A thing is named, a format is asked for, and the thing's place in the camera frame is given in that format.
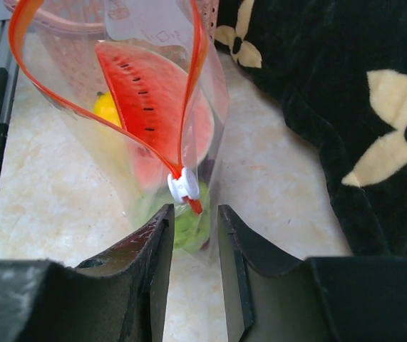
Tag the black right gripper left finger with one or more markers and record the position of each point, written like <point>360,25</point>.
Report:
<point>119,294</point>

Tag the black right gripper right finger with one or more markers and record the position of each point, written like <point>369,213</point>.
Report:
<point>271,295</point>

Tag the green custard apple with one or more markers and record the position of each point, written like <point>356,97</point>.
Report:
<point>191,231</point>

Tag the orange carrot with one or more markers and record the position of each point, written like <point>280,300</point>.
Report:
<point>148,89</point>

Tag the yellow lemon fruit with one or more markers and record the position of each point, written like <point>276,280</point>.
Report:
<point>105,108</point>

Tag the clear zip top bag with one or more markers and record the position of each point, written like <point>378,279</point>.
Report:
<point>198,145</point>

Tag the black floral pillow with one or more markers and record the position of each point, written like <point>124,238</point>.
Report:
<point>339,71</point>

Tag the pink plastic basket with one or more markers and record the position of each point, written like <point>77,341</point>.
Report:
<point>54,41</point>

